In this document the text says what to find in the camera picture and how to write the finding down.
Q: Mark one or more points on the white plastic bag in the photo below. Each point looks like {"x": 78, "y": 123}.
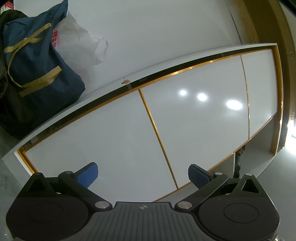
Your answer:
{"x": 79, "y": 48}

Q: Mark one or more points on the white cabinet with gold trim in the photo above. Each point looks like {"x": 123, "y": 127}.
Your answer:
{"x": 145, "y": 130}

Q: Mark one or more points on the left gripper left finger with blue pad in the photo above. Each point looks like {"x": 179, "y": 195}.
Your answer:
{"x": 77, "y": 184}

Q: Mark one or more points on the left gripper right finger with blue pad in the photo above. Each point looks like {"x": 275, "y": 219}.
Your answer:
{"x": 206, "y": 183}

